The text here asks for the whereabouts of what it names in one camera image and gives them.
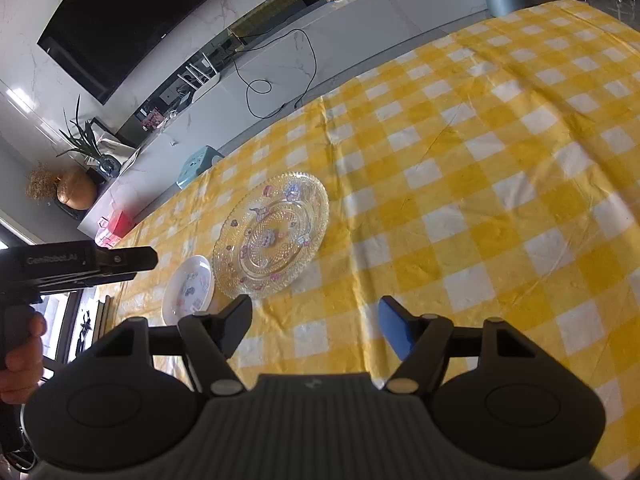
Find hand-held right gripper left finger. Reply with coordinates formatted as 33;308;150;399
95;294;252;396

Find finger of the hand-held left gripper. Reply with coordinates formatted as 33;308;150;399
95;246;159;282

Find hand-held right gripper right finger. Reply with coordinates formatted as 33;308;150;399
377;296;543;393

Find small white plate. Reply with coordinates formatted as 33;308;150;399
161;255;216;326

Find clear glass plate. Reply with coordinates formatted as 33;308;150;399
212;172;331;300

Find person's left hand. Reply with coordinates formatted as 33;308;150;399
0;311;48;404

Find pink storage box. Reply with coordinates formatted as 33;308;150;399
95;210;137;247

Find bronze vase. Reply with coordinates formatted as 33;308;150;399
56;167;97;211

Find dried flowers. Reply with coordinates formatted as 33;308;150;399
26;162;63;201

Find plant in glass vase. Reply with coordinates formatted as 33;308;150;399
56;95;121;178

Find blue plastic stool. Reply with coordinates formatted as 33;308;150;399
177;146;224;190

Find yellow checked tablecloth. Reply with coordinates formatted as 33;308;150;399
102;0;640;466

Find white router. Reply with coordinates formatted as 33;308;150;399
177;52;222;96

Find black television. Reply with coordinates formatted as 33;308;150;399
37;0;261;105

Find white marble TV cabinet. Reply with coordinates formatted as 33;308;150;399
77;0;488;243

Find black cable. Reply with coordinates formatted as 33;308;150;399
232;29;318;120

